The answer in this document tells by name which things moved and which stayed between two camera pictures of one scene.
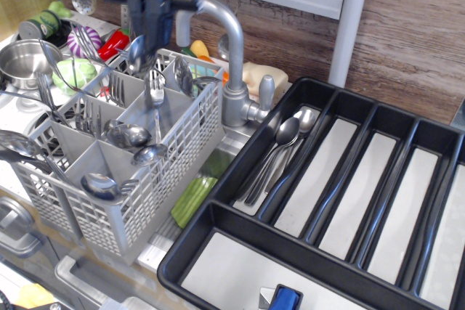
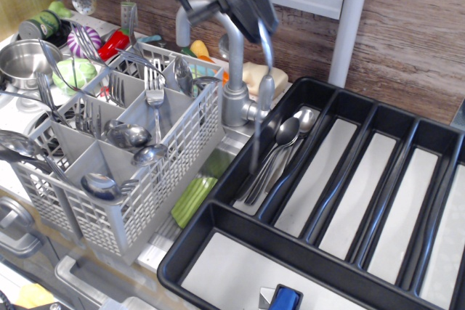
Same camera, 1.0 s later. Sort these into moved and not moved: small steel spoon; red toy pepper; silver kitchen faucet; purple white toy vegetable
Moved: small steel spoon
Not moved: red toy pepper; silver kitchen faucet; purple white toy vegetable
